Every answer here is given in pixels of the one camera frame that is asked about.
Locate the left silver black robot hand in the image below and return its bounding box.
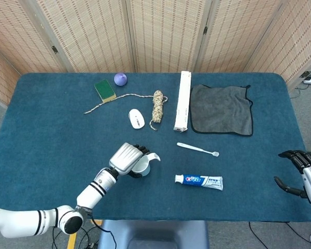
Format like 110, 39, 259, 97
108, 142, 151, 179

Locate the white plastic cup with handle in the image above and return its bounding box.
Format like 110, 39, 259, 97
133, 153, 161, 177

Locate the white toothbrush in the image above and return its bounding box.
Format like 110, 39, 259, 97
176, 142, 220, 158

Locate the blue white toothpaste tube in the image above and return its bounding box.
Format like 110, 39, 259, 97
174, 174, 223, 191

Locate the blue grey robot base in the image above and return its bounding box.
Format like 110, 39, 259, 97
97, 219, 210, 249

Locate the white computer mouse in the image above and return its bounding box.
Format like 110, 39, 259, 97
128, 108, 146, 129

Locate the green yellow sponge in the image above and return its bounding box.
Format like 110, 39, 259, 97
94, 79, 117, 103

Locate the blue tablecloth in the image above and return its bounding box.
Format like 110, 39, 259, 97
0, 72, 311, 223

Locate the purple ball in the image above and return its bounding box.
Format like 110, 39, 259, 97
114, 73, 128, 87

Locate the long white cardboard box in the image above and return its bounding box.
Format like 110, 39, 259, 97
173, 71, 192, 133

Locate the grey cloth with black trim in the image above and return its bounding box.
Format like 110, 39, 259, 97
189, 84, 254, 137

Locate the bamboo folding screen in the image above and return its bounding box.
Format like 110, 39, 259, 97
0, 0, 311, 106

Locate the beige braided rope bundle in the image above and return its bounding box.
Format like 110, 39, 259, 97
83, 90, 168, 131

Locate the black floor cable tangle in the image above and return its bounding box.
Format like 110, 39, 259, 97
51, 219, 117, 249

